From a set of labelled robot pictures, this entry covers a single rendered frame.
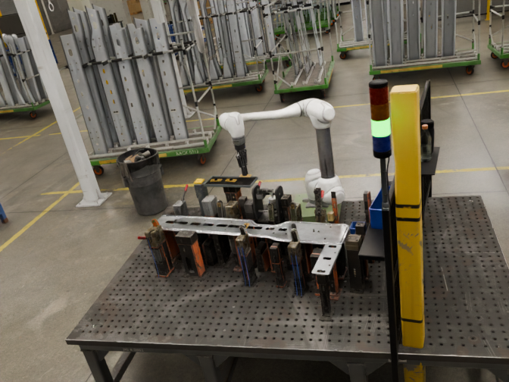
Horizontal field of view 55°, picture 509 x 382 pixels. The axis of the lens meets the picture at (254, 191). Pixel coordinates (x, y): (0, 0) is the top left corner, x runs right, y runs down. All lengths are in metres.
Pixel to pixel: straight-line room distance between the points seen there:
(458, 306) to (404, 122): 1.24
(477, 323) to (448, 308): 0.16
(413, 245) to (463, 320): 0.69
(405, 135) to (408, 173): 0.17
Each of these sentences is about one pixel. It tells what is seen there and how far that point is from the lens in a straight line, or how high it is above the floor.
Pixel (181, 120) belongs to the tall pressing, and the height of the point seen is 0.60.
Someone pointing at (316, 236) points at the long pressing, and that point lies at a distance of 2.95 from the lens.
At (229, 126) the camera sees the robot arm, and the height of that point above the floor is 1.59.
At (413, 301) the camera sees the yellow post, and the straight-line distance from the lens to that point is 2.46.
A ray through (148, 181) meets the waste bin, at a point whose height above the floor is 0.44.
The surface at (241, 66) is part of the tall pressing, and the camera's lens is 10.57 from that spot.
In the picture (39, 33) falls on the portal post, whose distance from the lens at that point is 6.30.
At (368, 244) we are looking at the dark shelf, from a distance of 2.78.
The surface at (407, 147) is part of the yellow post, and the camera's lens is 2.05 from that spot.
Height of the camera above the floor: 2.56
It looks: 25 degrees down
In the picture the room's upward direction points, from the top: 11 degrees counter-clockwise
